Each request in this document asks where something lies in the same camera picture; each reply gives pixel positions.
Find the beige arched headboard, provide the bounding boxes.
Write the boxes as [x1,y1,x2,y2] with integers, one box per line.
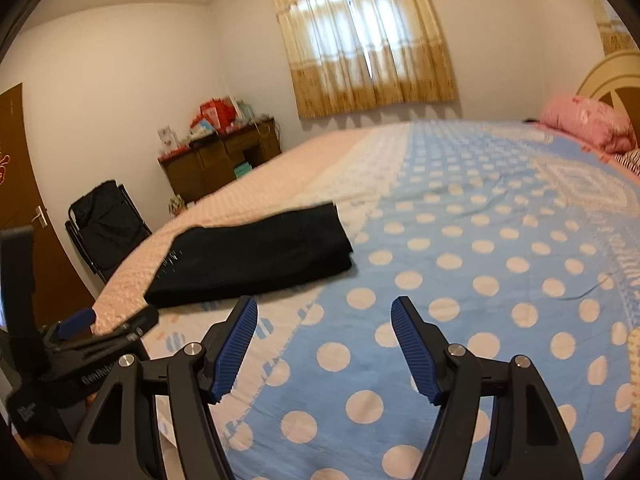
[575,50,640,147]

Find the brown wooden desk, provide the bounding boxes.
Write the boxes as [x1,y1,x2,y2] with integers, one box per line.
[158,117,282,204]

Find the striped cloth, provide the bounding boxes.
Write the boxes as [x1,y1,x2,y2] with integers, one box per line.
[614,149,640,177]

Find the pink pillow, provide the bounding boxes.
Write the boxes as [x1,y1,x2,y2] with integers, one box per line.
[539,94,637,155]

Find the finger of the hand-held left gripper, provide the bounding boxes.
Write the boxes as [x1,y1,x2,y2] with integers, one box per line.
[42,308,97,344]
[75,306,161,351]

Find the brown wooden door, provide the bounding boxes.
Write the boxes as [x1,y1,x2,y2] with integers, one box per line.
[0,82,96,328]

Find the blue polka dot blanket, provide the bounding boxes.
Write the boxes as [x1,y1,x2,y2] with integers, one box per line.
[92,119,640,480]

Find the black pants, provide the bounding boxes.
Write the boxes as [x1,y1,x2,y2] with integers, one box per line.
[144,201,355,308]

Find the red gift box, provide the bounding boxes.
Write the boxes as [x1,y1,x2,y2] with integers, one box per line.
[200,99,240,132]

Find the yellow patterned curtain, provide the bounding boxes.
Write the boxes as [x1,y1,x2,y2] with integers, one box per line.
[265,0,460,121]

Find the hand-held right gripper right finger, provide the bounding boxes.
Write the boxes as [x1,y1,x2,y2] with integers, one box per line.
[390,296,583,480]

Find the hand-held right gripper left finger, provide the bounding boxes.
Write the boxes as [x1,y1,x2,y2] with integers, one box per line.
[62,295,259,480]

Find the black folding chair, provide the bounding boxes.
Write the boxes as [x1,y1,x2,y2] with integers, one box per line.
[65,180,153,285]

